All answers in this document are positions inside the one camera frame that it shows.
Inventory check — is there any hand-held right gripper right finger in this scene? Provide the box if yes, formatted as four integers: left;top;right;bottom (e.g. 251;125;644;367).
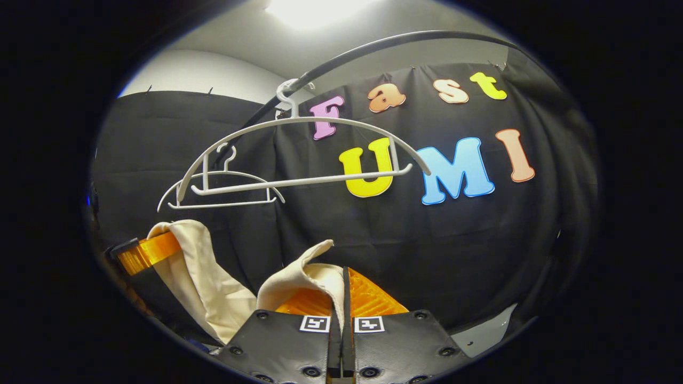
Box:
341;266;471;384

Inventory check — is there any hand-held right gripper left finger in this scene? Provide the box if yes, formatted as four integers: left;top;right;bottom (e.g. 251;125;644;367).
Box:
219;288;343;384

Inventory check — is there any cream collared shirt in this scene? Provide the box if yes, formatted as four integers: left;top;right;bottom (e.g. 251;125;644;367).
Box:
147;219;348;345

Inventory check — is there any white plastic clothes hanger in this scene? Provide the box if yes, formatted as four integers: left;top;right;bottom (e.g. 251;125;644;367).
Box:
176;78;432;204
157;142;287;213

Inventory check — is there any black metal clothes rack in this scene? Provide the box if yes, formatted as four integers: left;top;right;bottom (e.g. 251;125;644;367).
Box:
212;30;522;167

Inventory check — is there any white flat board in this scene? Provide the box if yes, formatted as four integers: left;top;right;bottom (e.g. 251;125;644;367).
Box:
451;302;519;358

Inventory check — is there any large ceiling light panel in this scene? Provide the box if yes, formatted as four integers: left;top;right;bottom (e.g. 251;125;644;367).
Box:
264;0;375;31

